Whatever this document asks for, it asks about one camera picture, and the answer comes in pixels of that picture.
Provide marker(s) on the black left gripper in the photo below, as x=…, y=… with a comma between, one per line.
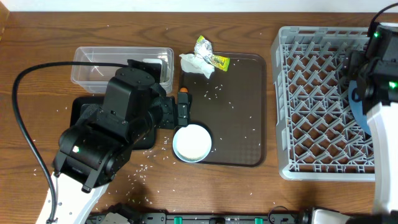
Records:
x=170, y=112

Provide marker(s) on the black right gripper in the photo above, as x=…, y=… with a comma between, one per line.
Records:
x=355, y=65

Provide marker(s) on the orange carrot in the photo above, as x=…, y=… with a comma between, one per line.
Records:
x=184, y=90

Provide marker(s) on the blue plate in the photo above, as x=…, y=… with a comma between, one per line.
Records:
x=356, y=106

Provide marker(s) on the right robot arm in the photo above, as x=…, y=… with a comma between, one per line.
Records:
x=375, y=73

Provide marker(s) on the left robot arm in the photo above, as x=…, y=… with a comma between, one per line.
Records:
x=100, y=143

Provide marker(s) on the grey dishwasher rack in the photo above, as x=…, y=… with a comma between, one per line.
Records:
x=317, y=135

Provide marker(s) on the white crumpled napkin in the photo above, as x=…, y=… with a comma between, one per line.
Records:
x=191, y=63

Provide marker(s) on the light blue rice bowl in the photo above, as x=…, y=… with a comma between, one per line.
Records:
x=192, y=144

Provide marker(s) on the brown serving tray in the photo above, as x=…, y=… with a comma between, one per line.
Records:
x=231, y=105

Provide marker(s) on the foil snack wrapper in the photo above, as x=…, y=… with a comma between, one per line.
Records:
x=204, y=49

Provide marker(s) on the black plastic bin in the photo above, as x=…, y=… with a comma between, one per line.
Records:
x=81, y=103

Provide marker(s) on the clear plastic bin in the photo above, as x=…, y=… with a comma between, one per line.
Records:
x=94, y=79

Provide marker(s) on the black rail at table edge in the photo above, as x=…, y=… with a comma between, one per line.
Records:
x=278, y=215

